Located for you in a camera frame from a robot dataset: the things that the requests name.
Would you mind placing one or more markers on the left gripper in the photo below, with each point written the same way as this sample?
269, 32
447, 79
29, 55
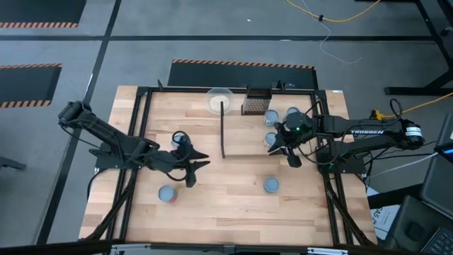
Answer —
171, 161

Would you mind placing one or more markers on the white mixed vegetables can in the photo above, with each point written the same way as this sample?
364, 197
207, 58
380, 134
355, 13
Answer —
292, 111

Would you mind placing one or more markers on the green and yellow can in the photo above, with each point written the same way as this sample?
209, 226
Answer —
177, 139

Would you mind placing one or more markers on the black hazard striped floor mat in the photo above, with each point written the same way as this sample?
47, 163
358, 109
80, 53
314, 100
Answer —
24, 85
39, 10
240, 76

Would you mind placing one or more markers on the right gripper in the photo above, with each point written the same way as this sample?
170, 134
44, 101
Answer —
297, 131

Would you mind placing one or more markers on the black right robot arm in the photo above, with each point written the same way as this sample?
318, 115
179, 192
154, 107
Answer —
366, 137

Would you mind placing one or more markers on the black table rig frame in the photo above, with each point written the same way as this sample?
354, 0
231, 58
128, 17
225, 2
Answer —
143, 106

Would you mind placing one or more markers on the white bowl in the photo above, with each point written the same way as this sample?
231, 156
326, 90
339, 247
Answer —
219, 102

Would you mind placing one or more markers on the short teal tuna can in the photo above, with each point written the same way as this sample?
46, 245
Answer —
271, 185

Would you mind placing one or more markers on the metal box grater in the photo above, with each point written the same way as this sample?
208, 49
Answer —
256, 104

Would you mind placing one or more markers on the black metal table leg frame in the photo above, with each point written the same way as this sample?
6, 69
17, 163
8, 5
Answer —
433, 46

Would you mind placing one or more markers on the black keyboard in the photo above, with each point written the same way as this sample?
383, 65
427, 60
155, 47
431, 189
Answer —
440, 244

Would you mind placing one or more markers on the dark metal stand foot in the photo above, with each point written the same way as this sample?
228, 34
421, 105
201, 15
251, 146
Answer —
12, 163

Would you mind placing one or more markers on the white printed paper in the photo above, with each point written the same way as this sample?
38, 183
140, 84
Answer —
384, 216

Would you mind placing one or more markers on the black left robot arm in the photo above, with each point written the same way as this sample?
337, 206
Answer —
106, 132

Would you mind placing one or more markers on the black crossbar with silver brackets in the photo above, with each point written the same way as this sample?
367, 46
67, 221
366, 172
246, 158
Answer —
212, 249

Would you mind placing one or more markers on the laptop computer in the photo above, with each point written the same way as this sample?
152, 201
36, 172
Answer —
446, 141

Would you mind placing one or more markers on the chicken soup can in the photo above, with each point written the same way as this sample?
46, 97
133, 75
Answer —
166, 193

